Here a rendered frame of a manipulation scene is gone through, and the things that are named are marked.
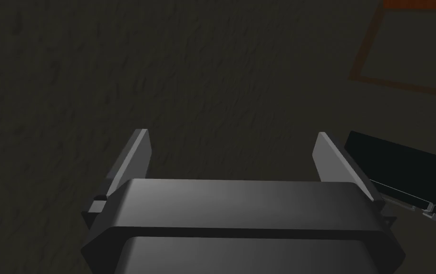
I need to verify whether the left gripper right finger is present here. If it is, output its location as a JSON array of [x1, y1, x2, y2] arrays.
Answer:
[[312, 131, 379, 202]]

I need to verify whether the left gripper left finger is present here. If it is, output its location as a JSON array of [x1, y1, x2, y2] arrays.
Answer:
[[101, 128, 152, 198]]

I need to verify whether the black flat appliance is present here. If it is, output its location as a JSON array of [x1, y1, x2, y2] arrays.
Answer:
[[344, 130, 436, 226]]

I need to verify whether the orange framed panel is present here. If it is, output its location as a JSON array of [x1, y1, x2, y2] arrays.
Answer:
[[349, 0, 436, 100]]

